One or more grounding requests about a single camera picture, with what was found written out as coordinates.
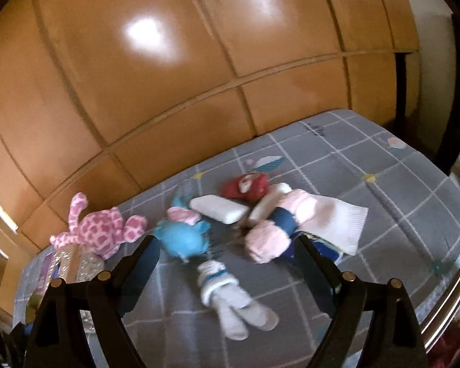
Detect blue plush toy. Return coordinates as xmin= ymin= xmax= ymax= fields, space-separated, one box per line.
xmin=153 ymin=194 xmax=211 ymax=263

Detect metal rail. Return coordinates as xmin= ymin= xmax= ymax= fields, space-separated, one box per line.
xmin=422 ymin=242 xmax=460 ymax=354

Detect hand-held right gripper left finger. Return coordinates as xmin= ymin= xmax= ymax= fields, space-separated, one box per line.
xmin=25 ymin=235 xmax=162 ymax=368

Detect grey checked bed sheet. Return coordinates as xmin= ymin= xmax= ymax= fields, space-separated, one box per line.
xmin=13 ymin=109 xmax=460 ymax=368

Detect red plush toy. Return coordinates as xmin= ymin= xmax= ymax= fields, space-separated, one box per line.
xmin=221 ymin=174 xmax=271 ymax=202

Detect pink spotted plush toy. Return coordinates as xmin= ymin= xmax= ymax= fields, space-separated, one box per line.
xmin=50 ymin=192 xmax=148 ymax=260

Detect white soft tissue pack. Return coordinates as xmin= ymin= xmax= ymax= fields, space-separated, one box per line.
xmin=190 ymin=195 xmax=250 ymax=225

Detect pink fuzzy sock bundle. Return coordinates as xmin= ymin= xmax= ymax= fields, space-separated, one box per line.
xmin=245 ymin=182 xmax=320 ymax=264

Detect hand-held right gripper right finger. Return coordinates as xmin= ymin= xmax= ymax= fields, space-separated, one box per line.
xmin=293 ymin=235 xmax=428 ymax=368

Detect wooden wardrobe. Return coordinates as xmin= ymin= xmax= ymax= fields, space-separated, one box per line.
xmin=0 ymin=0 xmax=421 ymax=254

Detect clear plastic container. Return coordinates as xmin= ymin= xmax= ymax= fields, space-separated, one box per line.
xmin=50 ymin=247 xmax=105 ymax=332

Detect white textured cloth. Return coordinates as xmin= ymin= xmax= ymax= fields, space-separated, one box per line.
xmin=297 ymin=195 xmax=370 ymax=256

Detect white striped socks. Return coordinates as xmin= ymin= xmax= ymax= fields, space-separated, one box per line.
xmin=198 ymin=260 xmax=280 ymax=341

